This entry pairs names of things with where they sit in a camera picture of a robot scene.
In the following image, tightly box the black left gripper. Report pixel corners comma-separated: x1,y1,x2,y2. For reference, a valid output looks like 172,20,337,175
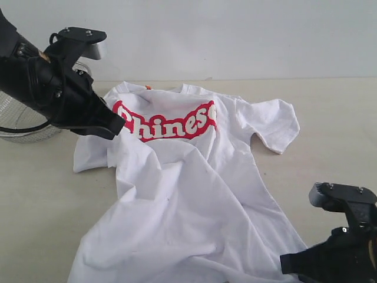
48,70,125,140

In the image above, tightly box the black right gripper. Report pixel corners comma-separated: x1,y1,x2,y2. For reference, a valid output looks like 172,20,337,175
280,229,376,283

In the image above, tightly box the white t-shirt red print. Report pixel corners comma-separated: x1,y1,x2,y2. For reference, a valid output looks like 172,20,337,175
68,82,306,282

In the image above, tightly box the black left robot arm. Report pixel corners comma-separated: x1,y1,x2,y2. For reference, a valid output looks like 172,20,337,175
1,15,125,140

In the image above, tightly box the metal mesh basket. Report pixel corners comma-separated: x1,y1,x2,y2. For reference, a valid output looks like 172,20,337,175
0,61,92,144

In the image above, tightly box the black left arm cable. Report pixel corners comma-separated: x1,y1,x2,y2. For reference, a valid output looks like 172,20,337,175
0,116,51,134

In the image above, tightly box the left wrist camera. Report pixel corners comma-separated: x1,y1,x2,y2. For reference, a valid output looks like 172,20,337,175
45,27,107,68

